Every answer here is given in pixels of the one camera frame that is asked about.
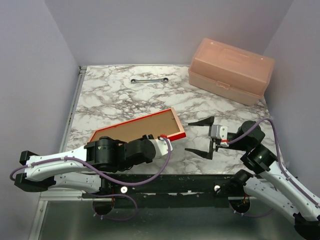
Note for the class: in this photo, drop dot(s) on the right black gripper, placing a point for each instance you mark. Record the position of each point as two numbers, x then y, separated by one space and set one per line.
214 146

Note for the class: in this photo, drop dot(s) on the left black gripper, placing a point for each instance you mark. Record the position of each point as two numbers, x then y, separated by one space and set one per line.
146 137

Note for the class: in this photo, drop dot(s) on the red wooden picture frame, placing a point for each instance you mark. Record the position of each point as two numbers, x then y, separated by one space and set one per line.
150 125

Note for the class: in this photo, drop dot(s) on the brown cardboard backing board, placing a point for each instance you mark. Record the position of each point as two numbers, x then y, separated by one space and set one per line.
142 127

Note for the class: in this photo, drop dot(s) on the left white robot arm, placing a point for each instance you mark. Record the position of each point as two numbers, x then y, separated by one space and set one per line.
85 167

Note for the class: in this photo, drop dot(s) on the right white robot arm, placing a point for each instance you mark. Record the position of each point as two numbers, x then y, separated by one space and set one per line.
270 181

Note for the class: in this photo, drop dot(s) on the pink plastic storage box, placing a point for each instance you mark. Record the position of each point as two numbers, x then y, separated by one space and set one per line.
230 72

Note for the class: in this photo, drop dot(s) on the silver ratchet wrench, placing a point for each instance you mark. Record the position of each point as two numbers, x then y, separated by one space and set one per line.
158 80

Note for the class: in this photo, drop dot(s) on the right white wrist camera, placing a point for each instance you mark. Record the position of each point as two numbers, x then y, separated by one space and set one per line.
219 134

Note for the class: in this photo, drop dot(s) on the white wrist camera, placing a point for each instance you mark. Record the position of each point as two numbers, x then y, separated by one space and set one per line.
219 134
163 147

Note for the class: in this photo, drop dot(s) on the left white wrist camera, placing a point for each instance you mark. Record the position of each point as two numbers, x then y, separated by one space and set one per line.
163 147

